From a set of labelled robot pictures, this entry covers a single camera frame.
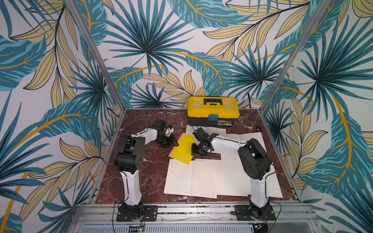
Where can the open notebook back right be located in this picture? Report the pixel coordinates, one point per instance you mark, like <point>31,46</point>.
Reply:
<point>242,139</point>

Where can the open notebook front middle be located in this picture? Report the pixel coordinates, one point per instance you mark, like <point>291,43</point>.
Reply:
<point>233,181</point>

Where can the open notebook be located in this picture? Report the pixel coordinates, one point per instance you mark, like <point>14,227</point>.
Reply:
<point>208,130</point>
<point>242,139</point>
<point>233,181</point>
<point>271,182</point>

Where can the yellow cover notebook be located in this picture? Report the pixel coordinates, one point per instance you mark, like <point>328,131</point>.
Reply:
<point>182,153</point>
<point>198,179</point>

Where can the aluminium front rail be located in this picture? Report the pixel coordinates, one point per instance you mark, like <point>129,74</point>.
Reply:
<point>286,217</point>

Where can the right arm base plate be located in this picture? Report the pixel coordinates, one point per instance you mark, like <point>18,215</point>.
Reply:
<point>248,213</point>

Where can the open notebook back middle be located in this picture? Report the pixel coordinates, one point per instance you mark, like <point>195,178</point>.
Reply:
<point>208,130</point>

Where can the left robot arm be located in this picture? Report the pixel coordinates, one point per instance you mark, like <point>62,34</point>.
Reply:
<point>129,159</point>

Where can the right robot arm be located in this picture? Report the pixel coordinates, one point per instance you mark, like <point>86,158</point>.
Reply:
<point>255,163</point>

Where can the open notebook front right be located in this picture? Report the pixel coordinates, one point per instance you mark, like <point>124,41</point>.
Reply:
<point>271,182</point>

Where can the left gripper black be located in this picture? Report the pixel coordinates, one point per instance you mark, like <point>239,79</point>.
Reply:
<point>172,141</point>

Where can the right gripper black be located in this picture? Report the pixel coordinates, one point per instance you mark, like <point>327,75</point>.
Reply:
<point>200,147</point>

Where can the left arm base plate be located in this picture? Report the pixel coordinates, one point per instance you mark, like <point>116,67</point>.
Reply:
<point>129,213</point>

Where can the yellow black toolbox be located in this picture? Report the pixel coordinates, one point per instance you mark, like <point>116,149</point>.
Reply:
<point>212,111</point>

